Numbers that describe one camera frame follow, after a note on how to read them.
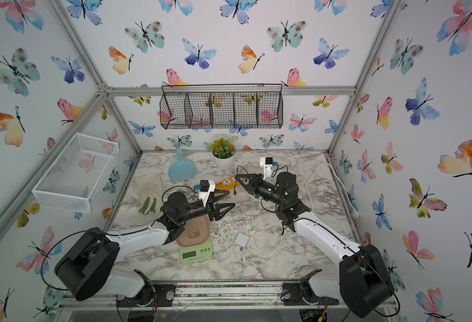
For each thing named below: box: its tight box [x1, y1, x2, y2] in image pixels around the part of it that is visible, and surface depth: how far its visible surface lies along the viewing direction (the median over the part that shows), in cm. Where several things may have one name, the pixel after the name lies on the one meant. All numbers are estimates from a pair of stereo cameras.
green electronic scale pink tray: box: [176, 214, 214, 264], surface depth 84 cm
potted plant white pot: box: [206, 134, 239, 171], surface depth 106 cm
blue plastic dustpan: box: [168, 148, 197, 182], surface depth 115 cm
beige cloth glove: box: [135, 173, 163, 214], surface depth 106 cm
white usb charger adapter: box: [235, 232, 250, 252], surface depth 88 cm
